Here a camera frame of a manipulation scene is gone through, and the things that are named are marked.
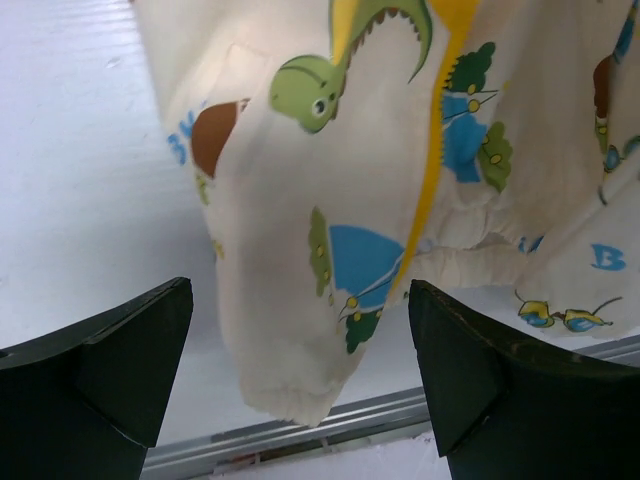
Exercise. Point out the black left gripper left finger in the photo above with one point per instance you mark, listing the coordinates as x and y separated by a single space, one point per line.
88 401

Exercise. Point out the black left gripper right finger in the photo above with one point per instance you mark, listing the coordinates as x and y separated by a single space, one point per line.
505 405

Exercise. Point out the yellow dinosaur print kids jacket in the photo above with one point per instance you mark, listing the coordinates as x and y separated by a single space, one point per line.
343 149

